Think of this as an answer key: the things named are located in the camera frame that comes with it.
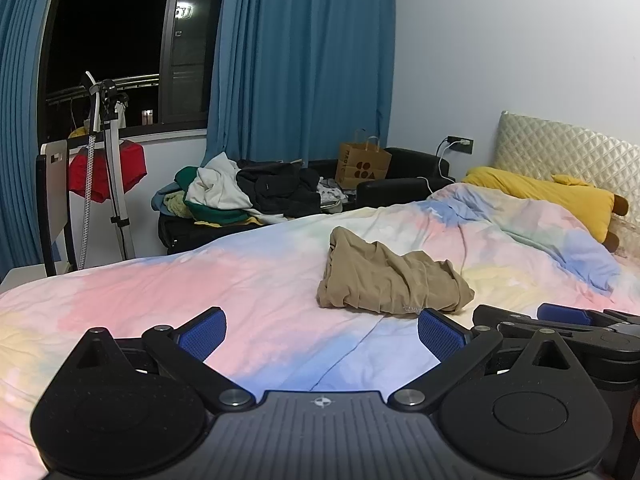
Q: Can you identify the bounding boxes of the tan printed t-shirt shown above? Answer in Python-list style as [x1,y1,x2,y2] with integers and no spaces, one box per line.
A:
[317,226,475,316]

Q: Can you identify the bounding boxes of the black clothes on pile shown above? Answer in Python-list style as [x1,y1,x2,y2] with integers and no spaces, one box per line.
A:
[235,162,321,218]

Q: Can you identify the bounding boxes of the pastel tie-dye duvet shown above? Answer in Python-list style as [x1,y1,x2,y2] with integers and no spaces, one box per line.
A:
[1,183,639,479]

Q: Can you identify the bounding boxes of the yellow plush pillow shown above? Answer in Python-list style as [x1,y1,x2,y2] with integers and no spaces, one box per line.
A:
[463,167,629,252]

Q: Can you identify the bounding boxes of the black sofa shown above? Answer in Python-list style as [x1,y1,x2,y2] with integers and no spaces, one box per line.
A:
[157,148,450,255]

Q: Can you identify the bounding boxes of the white sweatshirt on pile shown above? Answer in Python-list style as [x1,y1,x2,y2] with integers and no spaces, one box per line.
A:
[186,152,253,210]

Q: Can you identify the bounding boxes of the green garment on pile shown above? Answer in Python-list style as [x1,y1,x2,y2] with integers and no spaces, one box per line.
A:
[150,164,289,226]

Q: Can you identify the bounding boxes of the quilted beige headboard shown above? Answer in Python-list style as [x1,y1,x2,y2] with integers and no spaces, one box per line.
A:
[494,110,639,259]

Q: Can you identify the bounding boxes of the red hanging garment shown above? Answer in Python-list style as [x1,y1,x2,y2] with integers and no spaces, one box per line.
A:
[67,140,149,205]

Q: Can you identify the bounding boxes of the brown paper shopping bag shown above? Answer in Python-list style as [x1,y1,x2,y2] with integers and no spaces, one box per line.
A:
[335,129,392,190]

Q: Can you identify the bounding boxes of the silver chair back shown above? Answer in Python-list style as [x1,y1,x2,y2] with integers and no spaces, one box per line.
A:
[36,140,78,276]

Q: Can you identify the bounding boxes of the garment steamer stand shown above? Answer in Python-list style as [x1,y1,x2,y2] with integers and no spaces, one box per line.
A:
[78,70,136,269]

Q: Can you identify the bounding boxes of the right blue curtain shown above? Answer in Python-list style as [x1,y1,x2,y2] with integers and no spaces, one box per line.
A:
[204,0,396,162]

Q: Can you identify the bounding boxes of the blue curtain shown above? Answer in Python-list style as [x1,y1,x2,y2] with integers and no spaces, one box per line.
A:
[1,0,51,275]
[204,0,396,162]

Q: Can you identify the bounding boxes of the left blue curtain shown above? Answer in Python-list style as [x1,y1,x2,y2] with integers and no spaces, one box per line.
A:
[1,0,51,275]

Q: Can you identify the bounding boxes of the wall power outlet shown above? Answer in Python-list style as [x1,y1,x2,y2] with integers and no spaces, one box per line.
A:
[446,136,474,155]

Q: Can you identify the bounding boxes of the white charging cable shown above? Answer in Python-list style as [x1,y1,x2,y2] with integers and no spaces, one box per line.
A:
[412,138,471,196]

